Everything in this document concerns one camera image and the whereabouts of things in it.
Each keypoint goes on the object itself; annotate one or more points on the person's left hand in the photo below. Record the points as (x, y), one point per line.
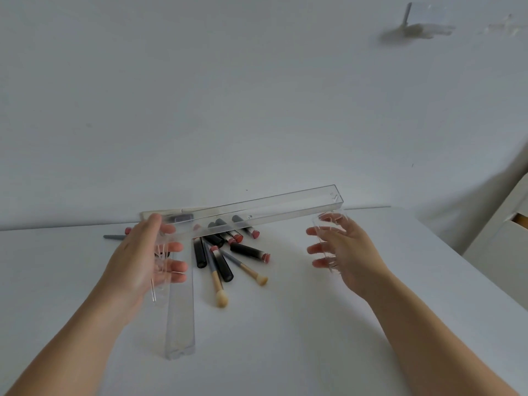
(132, 263)

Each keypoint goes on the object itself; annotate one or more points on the black lipstick with pink band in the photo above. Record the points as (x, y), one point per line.
(222, 266)

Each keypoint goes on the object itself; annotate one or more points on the person's right thumb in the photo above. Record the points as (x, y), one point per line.
(336, 219)

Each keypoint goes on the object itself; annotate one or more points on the person's right middle finger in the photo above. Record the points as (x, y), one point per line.
(318, 249)

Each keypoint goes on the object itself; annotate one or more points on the person's right hand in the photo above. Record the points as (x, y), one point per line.
(354, 255)

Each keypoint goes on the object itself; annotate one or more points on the grey capped red lipstick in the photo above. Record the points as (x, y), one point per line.
(231, 233)
(247, 230)
(218, 236)

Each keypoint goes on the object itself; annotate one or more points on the closed black lipstick tube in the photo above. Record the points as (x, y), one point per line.
(200, 255)

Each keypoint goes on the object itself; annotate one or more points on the white wall hook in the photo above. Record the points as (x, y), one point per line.
(416, 27)

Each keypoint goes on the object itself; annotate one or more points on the wide clear acrylic organizer tray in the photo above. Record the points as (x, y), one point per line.
(264, 208)

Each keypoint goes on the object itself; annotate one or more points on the white drawer cabinet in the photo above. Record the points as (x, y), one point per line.
(501, 247)

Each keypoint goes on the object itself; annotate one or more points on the open black lipstick red tip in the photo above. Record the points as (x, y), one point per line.
(249, 251)

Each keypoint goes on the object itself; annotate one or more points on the person's left middle finger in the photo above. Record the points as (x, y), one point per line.
(172, 247)

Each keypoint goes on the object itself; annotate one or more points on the short wooden makeup brush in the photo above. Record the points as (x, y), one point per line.
(245, 270)

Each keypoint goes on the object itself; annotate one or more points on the person's left forearm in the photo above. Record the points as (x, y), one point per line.
(62, 350)

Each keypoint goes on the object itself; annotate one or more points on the grey cosmetic pencil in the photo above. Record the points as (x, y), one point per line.
(115, 237)

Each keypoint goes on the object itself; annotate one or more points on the narrow clear acrylic organizer tray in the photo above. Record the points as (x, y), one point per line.
(180, 321)

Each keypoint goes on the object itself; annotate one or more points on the person's left little finger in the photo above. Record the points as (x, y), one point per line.
(178, 278)

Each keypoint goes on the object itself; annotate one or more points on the person's right forearm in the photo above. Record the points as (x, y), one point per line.
(425, 342)

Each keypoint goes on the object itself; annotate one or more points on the person's left thumb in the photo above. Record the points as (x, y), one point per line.
(153, 221)

